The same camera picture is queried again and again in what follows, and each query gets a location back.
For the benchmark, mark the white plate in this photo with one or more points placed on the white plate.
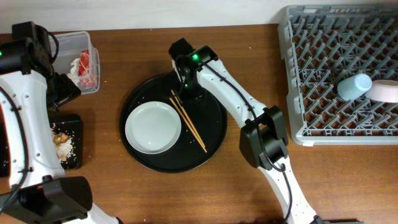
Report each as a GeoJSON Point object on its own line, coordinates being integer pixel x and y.
{"type": "Point", "coordinates": [153, 127]}

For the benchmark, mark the black rectangular tray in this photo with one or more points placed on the black rectangular tray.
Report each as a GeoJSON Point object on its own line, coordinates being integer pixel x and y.
{"type": "Point", "coordinates": [71, 123]}

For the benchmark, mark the white bowl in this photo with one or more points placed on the white bowl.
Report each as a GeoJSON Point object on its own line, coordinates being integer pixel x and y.
{"type": "Point", "coordinates": [383, 90]}

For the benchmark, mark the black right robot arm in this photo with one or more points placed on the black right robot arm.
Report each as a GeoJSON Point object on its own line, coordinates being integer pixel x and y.
{"type": "Point", "coordinates": [263, 139]}

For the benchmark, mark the grey dishwasher rack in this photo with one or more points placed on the grey dishwasher rack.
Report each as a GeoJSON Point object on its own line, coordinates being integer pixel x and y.
{"type": "Point", "coordinates": [323, 45]}

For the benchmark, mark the brown food chunk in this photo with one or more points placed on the brown food chunk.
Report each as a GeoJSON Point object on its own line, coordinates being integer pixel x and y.
{"type": "Point", "coordinates": [59, 138]}

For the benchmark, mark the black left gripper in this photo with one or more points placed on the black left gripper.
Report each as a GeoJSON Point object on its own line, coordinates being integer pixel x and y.
{"type": "Point", "coordinates": [68, 90]}

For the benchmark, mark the clear plastic bin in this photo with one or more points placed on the clear plastic bin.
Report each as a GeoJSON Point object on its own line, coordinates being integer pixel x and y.
{"type": "Point", "coordinates": [69, 48]}

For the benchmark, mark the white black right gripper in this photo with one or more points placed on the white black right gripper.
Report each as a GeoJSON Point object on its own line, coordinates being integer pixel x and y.
{"type": "Point", "coordinates": [185, 93]}

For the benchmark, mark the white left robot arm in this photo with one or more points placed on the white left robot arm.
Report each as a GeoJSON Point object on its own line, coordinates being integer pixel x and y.
{"type": "Point", "coordinates": [40, 191]}

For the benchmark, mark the red snack wrapper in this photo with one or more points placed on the red snack wrapper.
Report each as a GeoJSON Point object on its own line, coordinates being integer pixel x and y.
{"type": "Point", "coordinates": [88, 80]}

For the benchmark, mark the white tissue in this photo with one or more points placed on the white tissue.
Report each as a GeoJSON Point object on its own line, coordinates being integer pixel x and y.
{"type": "Point", "coordinates": [73, 74]}

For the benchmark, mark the round black serving tray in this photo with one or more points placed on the round black serving tray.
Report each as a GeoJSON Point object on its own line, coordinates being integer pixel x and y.
{"type": "Point", "coordinates": [204, 125]}

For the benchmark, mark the light blue plastic cup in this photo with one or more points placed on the light blue plastic cup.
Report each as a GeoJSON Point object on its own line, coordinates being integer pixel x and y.
{"type": "Point", "coordinates": [353, 87]}

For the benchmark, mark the rice and noodle scraps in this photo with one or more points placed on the rice and noodle scraps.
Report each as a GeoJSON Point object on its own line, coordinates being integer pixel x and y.
{"type": "Point", "coordinates": [64, 151]}

